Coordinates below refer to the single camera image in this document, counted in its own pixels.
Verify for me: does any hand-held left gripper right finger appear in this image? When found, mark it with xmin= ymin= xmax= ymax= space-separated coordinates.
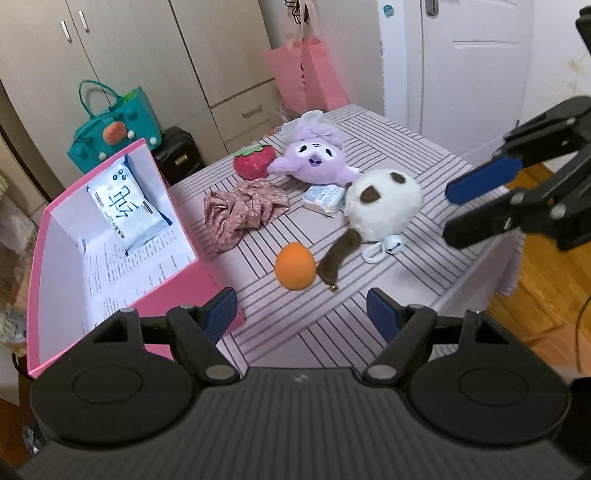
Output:
xmin=362 ymin=287 xmax=511 ymax=385

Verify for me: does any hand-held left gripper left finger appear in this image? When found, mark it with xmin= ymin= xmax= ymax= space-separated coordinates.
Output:
xmin=85 ymin=287 xmax=241 ymax=386

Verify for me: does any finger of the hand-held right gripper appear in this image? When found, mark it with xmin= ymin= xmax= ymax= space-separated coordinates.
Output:
xmin=442 ymin=145 xmax=591 ymax=251
xmin=445 ymin=95 xmax=591 ymax=205

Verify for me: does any pink cardboard box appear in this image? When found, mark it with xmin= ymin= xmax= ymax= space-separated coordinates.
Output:
xmin=25 ymin=140 xmax=247 ymax=380

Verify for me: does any white plush with brown tail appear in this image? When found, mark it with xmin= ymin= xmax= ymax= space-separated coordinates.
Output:
xmin=316 ymin=168 xmax=422 ymax=294

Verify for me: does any purple plush toy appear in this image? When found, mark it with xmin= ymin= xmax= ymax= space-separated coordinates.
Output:
xmin=267 ymin=127 xmax=361 ymax=188

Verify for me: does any orange soft ball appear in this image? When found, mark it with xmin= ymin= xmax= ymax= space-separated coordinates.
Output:
xmin=274 ymin=242 xmax=318 ymax=291

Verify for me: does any striped bed sheet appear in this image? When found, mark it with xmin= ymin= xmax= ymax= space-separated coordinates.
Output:
xmin=167 ymin=104 xmax=525 ymax=370

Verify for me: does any white carabiner clip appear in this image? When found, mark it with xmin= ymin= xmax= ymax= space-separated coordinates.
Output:
xmin=362 ymin=234 xmax=402 ymax=265

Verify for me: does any white door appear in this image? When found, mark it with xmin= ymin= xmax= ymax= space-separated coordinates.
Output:
xmin=381 ymin=0 xmax=536 ymax=153

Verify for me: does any printed paper sheet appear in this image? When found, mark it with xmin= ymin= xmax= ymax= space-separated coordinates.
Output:
xmin=78 ymin=226 xmax=197 ymax=333

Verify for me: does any pink floral scrunchie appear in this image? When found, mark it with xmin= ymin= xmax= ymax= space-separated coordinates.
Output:
xmin=204 ymin=179 xmax=289 ymax=253

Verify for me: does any small tissue packet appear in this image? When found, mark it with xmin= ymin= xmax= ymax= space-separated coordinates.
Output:
xmin=302 ymin=183 xmax=347 ymax=217

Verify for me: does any blue white wet wipes packet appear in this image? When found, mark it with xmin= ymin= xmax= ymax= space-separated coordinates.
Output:
xmin=87 ymin=156 xmax=174 ymax=254

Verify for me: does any red strawberry plush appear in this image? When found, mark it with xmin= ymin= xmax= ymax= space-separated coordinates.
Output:
xmin=232 ymin=143 xmax=277 ymax=181

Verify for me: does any black suitcase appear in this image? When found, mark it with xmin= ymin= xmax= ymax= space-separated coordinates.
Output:
xmin=151 ymin=126 xmax=205 ymax=186

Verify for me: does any pale fluffy plush item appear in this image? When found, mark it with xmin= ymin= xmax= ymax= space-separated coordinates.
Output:
xmin=281 ymin=111 xmax=331 ymax=138

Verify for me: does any pink paper gift bag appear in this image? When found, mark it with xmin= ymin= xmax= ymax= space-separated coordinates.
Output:
xmin=264 ymin=38 xmax=350 ymax=114

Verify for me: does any teal felt tote bag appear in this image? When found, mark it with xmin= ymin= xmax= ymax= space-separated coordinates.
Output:
xmin=68 ymin=80 xmax=163 ymax=175

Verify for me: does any beige wardrobe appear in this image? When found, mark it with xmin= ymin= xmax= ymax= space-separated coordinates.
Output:
xmin=0 ymin=0 xmax=287 ymax=204

